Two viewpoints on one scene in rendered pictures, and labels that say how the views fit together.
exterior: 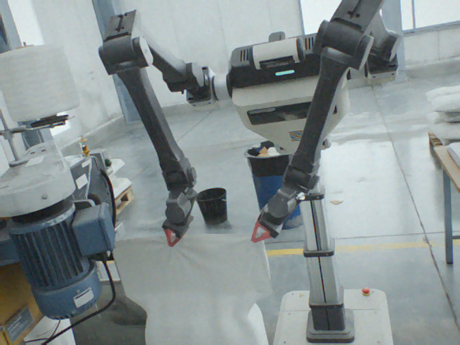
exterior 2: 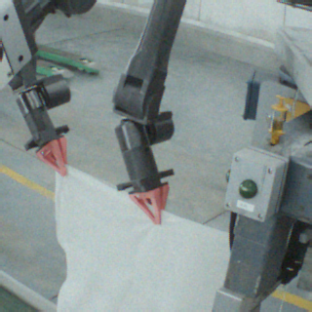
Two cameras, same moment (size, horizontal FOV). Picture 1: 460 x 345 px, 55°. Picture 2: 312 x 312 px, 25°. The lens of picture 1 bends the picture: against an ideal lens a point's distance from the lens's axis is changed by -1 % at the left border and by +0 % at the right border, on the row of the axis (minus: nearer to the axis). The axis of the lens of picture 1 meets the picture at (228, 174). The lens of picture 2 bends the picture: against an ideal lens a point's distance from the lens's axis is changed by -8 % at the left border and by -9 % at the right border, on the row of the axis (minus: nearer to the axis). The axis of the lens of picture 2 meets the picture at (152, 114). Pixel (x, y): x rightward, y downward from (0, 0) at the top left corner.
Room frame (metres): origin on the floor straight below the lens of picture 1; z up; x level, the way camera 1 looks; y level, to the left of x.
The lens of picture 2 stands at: (2.43, 0.58, 1.70)
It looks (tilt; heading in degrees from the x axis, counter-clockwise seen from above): 19 degrees down; 198
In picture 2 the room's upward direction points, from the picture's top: 6 degrees clockwise
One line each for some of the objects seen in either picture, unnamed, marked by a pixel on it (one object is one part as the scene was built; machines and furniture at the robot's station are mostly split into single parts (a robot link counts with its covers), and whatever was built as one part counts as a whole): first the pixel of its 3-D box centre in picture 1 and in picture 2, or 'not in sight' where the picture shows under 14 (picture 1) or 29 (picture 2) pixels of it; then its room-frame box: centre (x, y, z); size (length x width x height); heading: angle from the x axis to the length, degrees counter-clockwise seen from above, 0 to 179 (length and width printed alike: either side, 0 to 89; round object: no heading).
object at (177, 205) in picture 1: (179, 194); (145, 115); (1.15, 0.14, 1.23); 0.11 x 0.09 x 0.12; 163
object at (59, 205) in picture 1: (37, 207); not in sight; (0.94, 0.43, 1.35); 0.12 x 0.12 x 0.04
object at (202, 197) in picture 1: (213, 207); not in sight; (3.72, 0.19, 0.13); 0.30 x 0.30 x 0.26
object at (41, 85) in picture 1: (37, 82); not in sight; (1.09, 0.40, 1.61); 0.17 x 0.17 x 0.17
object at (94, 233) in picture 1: (96, 233); (261, 101); (0.96, 0.33, 1.25); 0.10 x 0.08 x 0.12; 8
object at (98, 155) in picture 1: (97, 163); (256, 183); (1.48, 0.44, 1.28); 0.08 x 0.05 x 0.09; 73
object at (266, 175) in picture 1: (278, 184); not in sight; (3.43, -0.40, 0.32); 0.51 x 0.48 x 0.65; 163
